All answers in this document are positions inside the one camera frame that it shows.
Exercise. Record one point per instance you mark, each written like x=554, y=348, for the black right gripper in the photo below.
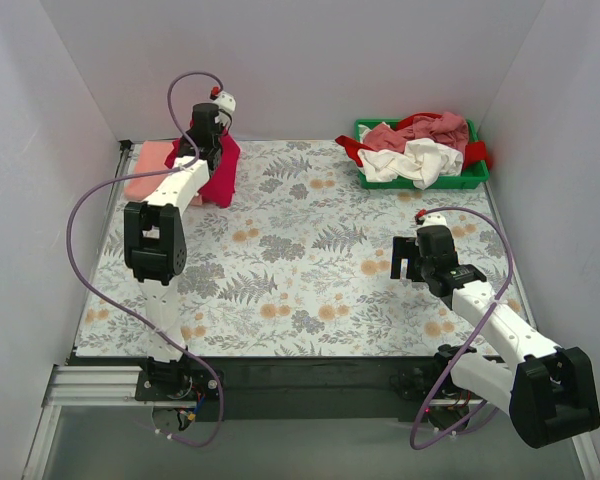
x=402, y=261

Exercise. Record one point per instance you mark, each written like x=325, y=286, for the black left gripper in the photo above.
x=212, y=154

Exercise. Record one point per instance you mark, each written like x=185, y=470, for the magenta t shirt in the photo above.
x=219, y=190

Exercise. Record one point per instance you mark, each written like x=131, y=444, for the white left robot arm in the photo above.
x=155, y=246

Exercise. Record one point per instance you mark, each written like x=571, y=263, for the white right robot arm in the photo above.
x=547, y=391

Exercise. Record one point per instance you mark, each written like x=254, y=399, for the folded salmon pink t shirt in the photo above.
x=153, y=182

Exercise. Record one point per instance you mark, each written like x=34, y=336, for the white crumpled t shirt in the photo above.
x=422, y=162

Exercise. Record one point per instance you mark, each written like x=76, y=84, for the green plastic bin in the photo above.
x=468, y=179

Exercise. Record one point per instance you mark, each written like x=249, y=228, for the floral patterned table mat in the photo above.
x=299, y=263

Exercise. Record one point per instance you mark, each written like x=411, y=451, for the red crumpled t shirt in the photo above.
x=476, y=152

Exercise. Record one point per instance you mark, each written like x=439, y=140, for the dusty pink crumpled t shirt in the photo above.
x=447, y=129

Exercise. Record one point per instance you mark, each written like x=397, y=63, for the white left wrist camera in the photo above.
x=226, y=105

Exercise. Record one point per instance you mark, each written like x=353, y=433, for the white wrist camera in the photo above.
x=226, y=105
x=427, y=219

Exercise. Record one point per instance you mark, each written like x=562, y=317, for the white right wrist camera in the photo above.
x=427, y=219

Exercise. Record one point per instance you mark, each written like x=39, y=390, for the aluminium frame rail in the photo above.
x=93, y=428

